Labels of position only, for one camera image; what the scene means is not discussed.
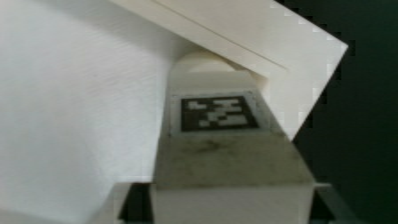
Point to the white leg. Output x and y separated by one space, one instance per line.
232 178

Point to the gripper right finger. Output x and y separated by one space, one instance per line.
332 211

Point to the white square tabletop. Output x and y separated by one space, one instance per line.
88 53

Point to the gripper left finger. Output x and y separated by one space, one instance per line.
127 208

